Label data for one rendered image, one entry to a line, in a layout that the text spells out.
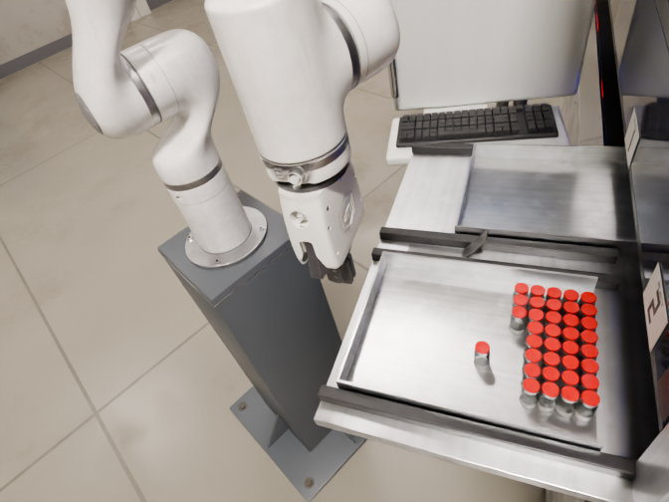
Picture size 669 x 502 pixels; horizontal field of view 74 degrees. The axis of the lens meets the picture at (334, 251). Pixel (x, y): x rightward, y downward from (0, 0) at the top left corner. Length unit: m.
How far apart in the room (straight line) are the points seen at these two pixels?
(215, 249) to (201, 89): 0.33
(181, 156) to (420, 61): 0.74
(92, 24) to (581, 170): 0.88
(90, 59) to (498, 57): 0.97
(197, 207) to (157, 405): 1.19
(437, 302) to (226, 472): 1.14
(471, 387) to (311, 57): 0.50
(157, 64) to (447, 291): 0.59
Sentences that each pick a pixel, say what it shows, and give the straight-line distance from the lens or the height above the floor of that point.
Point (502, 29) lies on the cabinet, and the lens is 1.31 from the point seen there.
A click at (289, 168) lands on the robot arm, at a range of 0.40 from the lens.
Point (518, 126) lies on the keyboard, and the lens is 1.25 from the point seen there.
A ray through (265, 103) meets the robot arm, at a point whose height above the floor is 1.35.
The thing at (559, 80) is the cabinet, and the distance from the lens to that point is 1.40.
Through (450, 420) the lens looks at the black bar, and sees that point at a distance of 0.65.
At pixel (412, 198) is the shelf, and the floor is 0.88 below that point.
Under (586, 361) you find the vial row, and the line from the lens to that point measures 0.68.
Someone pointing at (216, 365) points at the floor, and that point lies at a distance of 1.93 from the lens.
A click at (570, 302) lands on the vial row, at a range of 0.73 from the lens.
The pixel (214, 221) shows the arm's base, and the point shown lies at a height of 0.96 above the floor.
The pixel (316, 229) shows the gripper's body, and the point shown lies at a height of 1.22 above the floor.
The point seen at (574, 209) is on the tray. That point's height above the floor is 0.88.
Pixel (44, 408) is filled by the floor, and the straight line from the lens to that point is 2.28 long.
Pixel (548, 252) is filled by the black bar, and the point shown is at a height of 0.89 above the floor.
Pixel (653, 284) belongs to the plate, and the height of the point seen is 1.03.
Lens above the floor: 1.50
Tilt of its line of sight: 45 degrees down
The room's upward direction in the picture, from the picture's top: 16 degrees counter-clockwise
